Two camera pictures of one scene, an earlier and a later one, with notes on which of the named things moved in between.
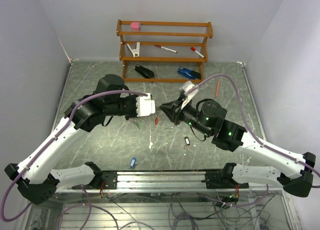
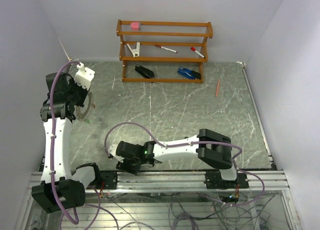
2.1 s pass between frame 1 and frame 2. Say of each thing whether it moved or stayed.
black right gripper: moved
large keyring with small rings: moved
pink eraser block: stayed
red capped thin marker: stayed
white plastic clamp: stayed
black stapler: stayed
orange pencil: stayed
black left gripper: moved
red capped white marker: stayed
